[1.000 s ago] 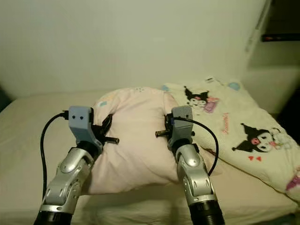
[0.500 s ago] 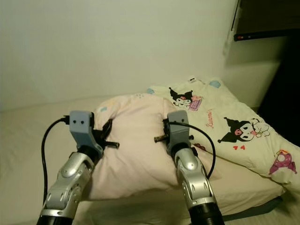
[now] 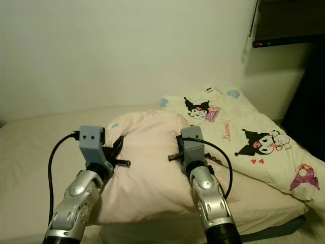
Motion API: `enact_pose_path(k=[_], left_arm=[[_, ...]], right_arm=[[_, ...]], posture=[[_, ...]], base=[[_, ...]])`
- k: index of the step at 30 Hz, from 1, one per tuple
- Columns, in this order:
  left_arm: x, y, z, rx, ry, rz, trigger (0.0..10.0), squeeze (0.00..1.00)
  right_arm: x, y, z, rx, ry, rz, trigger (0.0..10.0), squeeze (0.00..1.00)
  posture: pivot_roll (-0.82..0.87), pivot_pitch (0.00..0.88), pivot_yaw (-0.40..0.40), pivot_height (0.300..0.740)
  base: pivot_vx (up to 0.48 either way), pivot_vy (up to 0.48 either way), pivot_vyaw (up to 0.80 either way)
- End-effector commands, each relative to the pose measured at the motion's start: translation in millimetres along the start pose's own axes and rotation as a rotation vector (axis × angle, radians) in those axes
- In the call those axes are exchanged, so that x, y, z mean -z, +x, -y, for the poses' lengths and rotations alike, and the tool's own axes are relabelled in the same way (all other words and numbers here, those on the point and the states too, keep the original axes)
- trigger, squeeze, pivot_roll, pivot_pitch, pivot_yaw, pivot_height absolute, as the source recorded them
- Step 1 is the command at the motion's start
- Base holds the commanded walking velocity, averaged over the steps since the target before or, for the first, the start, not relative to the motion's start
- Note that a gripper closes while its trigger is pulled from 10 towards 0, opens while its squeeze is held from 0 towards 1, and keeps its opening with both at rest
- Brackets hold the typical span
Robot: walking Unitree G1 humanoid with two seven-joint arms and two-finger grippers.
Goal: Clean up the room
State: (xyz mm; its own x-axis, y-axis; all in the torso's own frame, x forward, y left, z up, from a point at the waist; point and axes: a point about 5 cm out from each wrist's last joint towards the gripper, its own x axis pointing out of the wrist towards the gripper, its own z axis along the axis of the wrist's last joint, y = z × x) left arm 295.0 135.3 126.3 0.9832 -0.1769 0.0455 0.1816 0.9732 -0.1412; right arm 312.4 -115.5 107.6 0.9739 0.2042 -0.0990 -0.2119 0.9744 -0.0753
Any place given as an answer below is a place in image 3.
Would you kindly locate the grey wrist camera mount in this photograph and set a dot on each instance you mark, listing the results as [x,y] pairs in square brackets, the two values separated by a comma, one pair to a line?
[92,145]
[193,150]

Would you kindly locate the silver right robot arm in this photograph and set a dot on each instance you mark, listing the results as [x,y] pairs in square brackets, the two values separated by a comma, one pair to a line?
[213,208]

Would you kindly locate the cream cartoon print quilt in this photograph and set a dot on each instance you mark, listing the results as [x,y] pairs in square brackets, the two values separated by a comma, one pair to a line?
[249,117]

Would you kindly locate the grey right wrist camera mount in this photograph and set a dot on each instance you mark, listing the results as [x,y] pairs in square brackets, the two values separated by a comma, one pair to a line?
[193,150]

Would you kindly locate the mattress with beige sheet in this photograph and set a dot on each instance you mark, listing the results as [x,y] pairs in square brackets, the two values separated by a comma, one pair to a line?
[35,152]

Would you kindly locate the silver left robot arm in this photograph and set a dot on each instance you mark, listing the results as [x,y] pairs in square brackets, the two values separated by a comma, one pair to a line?
[76,208]

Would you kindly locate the pink pillow with coloured dots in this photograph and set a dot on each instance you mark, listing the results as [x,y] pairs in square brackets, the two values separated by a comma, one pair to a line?
[147,173]

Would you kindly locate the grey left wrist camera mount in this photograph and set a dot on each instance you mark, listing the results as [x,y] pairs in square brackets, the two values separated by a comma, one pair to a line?
[92,145]

